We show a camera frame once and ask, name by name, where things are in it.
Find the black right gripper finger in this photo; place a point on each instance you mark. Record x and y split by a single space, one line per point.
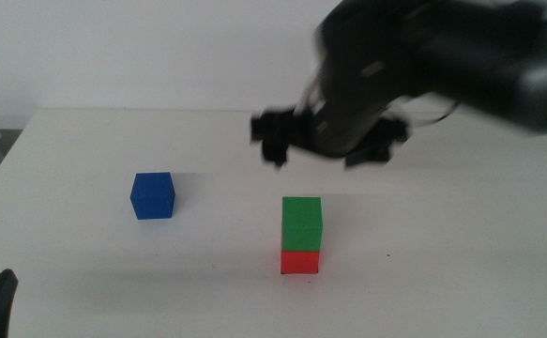
274 152
369 157

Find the green cube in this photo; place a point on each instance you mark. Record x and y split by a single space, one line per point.
302 223

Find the red cube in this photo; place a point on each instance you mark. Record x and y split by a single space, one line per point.
299 263

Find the blue cube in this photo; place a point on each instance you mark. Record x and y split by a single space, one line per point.
153 197

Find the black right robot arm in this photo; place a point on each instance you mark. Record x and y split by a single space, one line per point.
465 47

